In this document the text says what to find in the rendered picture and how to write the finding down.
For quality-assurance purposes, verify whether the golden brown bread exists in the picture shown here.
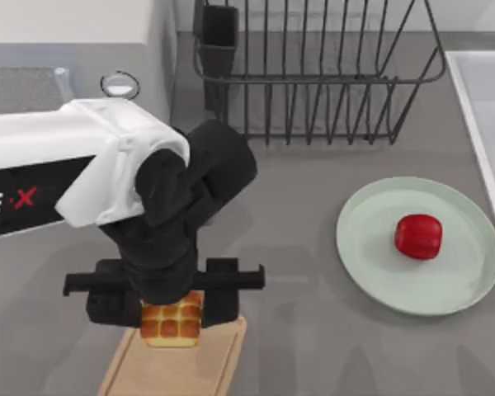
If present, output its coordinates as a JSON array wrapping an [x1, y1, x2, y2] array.
[[139, 290, 203, 350]]

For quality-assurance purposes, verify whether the wooden cutting board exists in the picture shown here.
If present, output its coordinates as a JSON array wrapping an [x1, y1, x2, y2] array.
[[96, 314, 248, 396]]

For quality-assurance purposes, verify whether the pale green plate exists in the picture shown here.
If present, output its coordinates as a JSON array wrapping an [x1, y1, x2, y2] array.
[[335, 176, 495, 318]]

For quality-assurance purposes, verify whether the clear glass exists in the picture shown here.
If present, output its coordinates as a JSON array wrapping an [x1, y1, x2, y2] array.
[[100, 70, 141, 101]]

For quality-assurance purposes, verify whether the grey speckled mat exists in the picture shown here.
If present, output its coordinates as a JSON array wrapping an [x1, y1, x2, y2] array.
[[0, 67, 64, 116]]

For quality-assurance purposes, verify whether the dark utensil holder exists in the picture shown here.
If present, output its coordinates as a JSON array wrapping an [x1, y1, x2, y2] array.
[[192, 0, 240, 80]]

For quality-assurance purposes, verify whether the white sink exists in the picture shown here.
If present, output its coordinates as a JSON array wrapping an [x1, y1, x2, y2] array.
[[444, 49, 495, 278]]

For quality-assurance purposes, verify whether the dark wire dish rack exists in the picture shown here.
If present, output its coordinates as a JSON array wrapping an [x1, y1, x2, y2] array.
[[191, 0, 446, 147]]

